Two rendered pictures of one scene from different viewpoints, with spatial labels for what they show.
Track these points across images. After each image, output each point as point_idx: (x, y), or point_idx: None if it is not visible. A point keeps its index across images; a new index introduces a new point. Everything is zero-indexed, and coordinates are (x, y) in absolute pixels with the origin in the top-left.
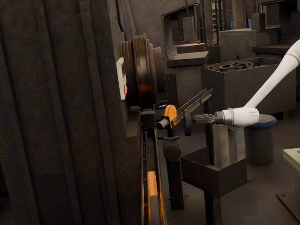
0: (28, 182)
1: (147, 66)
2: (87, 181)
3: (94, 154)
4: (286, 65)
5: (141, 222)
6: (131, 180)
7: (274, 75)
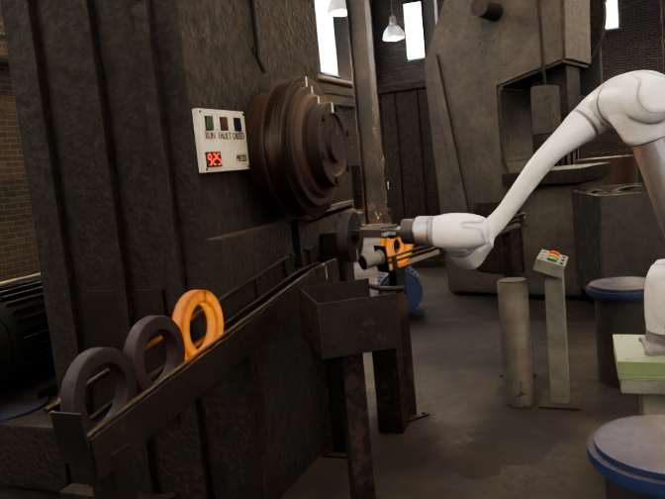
0: (67, 302)
1: (278, 128)
2: (148, 313)
3: (159, 266)
4: (564, 133)
5: None
6: None
7: (536, 153)
